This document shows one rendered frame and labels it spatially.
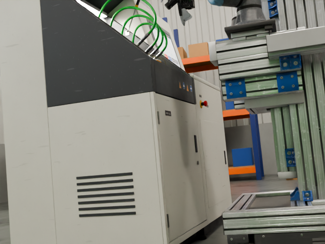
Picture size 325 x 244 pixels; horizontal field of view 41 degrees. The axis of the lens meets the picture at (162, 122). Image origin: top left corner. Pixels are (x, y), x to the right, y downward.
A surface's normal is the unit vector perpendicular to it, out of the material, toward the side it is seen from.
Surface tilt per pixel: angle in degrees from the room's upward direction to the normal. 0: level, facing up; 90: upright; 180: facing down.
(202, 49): 90
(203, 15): 90
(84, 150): 90
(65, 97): 90
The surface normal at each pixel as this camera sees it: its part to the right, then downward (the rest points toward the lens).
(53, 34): -0.36, -0.05
